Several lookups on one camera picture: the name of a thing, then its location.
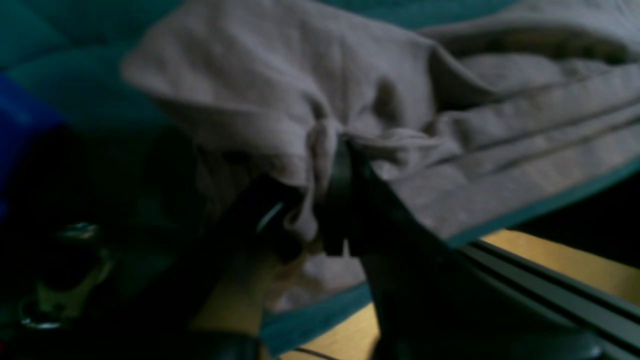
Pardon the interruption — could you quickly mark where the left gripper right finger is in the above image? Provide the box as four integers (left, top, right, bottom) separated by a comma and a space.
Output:
320, 137, 604, 360

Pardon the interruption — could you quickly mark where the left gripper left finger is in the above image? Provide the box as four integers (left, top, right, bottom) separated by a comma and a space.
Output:
100, 175, 302, 360

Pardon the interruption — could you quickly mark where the pink T-shirt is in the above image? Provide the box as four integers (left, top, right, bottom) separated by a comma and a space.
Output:
121, 0, 639, 312

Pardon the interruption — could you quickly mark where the blue table cloth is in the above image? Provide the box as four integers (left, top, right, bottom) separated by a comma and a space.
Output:
1, 0, 639, 353

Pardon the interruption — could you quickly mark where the silver metal clamp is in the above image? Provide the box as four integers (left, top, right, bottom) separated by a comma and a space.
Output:
18, 222, 115, 330

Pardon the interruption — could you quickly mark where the aluminium table frame rail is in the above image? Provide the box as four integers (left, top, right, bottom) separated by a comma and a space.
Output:
458, 241, 640, 360

